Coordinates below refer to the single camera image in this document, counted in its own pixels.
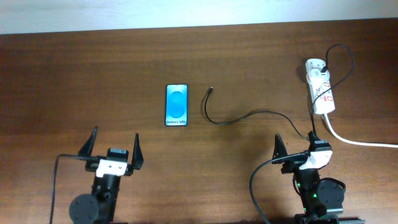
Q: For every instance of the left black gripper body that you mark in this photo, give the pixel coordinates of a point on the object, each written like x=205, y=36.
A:
x=88, y=165

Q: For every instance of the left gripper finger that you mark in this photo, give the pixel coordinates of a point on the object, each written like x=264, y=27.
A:
x=87, y=148
x=137, y=157

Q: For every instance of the white power strip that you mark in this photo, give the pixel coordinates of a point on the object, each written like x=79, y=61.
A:
x=320, y=93

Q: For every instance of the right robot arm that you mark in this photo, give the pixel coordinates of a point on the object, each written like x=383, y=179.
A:
x=322, y=198

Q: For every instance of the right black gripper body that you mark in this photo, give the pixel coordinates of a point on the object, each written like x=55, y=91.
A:
x=288, y=166

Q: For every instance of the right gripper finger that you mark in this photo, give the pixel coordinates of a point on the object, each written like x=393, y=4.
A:
x=280, y=152
x=312, y=136

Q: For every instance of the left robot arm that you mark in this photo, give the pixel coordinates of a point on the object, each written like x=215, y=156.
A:
x=99, y=206

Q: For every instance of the white USB charger plug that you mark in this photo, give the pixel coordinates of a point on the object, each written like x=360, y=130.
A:
x=316, y=76

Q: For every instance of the blue screen smartphone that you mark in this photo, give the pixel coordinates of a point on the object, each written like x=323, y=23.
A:
x=176, y=109

